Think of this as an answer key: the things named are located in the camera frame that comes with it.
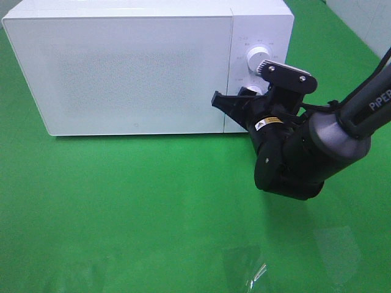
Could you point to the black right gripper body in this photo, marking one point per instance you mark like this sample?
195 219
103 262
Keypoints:
264 121

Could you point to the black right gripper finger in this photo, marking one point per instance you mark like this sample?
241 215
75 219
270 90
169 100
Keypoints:
242 94
233 106

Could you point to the white microwave knob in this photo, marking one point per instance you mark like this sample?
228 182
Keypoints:
253 89
256 55

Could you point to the white microwave door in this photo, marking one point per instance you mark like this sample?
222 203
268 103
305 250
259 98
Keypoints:
110 76

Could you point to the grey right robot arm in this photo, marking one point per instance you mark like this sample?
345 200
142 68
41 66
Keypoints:
298 145

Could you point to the green table mat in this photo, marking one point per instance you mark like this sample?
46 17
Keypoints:
177 213

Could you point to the white microwave oven body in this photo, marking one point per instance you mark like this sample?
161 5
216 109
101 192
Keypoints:
254 23

